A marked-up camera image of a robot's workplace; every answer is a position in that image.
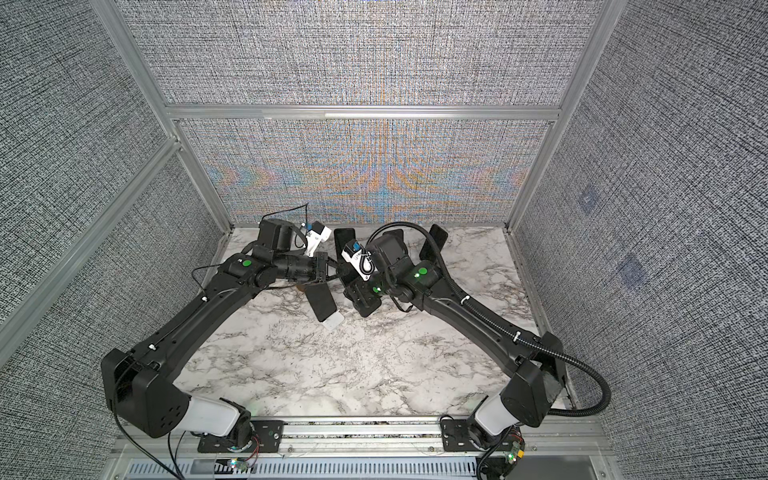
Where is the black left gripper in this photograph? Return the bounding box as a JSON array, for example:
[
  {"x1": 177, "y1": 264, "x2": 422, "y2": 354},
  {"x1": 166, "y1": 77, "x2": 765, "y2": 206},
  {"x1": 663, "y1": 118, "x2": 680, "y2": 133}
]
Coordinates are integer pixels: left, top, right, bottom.
[{"x1": 276, "y1": 252, "x2": 350, "y2": 285}]

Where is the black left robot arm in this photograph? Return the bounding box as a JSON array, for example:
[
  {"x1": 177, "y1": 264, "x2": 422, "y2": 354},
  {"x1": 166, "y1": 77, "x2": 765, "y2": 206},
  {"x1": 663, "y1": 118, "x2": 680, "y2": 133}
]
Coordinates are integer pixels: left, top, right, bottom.
[{"x1": 101, "y1": 219, "x2": 332, "y2": 450}]

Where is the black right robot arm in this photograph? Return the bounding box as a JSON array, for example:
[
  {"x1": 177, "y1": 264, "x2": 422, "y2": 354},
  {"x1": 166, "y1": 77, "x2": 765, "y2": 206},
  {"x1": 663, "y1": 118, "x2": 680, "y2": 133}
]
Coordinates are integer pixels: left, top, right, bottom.
[{"x1": 334, "y1": 222, "x2": 567, "y2": 450}]

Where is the white folding stand front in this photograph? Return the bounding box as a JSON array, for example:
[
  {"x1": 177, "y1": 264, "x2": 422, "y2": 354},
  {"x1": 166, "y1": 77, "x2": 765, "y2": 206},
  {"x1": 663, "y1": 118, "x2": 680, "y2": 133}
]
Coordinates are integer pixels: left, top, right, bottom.
[{"x1": 322, "y1": 311, "x2": 344, "y2": 331}]

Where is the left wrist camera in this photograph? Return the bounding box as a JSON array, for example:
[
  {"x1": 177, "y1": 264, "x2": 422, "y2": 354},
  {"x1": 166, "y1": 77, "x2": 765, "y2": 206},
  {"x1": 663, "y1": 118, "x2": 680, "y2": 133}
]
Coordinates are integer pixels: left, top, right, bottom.
[{"x1": 305, "y1": 221, "x2": 332, "y2": 257}]

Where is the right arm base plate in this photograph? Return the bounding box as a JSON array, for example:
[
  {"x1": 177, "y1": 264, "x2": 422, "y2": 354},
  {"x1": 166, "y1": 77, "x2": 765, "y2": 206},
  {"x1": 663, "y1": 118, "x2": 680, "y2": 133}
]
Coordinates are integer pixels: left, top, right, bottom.
[{"x1": 438, "y1": 415, "x2": 481, "y2": 453}]

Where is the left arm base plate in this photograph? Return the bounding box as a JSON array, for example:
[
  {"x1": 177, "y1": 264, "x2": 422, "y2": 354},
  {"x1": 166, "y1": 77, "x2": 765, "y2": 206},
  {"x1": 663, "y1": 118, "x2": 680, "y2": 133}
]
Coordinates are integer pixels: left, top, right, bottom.
[{"x1": 197, "y1": 420, "x2": 285, "y2": 454}]

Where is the aluminium front rail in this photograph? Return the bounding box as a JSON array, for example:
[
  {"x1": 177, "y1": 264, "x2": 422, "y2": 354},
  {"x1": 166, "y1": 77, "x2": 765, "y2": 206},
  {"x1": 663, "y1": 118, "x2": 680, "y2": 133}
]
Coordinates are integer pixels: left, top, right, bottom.
[{"x1": 100, "y1": 415, "x2": 624, "y2": 479}]

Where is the corrugated black cable conduit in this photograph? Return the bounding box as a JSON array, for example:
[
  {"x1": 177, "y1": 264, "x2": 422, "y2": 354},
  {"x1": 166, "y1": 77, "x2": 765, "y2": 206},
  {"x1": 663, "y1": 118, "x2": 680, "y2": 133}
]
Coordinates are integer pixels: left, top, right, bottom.
[{"x1": 365, "y1": 221, "x2": 613, "y2": 418}]

